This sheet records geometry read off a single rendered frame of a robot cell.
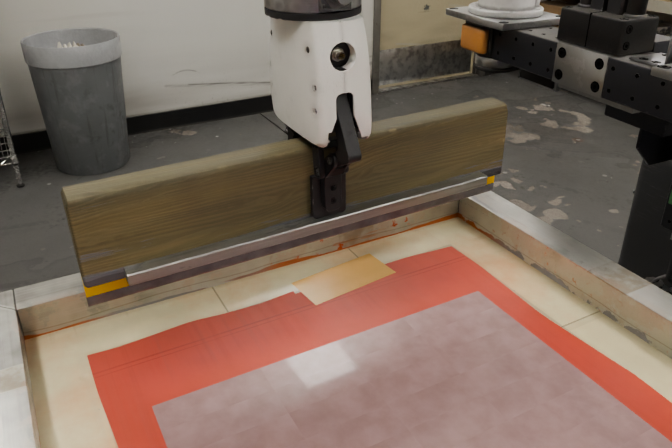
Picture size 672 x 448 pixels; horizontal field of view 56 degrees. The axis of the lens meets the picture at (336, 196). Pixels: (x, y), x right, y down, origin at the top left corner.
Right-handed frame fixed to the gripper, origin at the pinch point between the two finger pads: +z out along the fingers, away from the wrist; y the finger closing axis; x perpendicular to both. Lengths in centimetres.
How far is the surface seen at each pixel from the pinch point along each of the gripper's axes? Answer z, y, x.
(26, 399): 10.5, -2.6, 26.2
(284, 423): 14.2, -10.9, 8.9
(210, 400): 14.2, -5.7, 13.2
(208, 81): 86, 321, -86
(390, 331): 14.4, -5.2, -4.7
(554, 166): 113, 168, -221
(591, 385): 14.6, -19.4, -15.8
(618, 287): 11.2, -13.6, -25.1
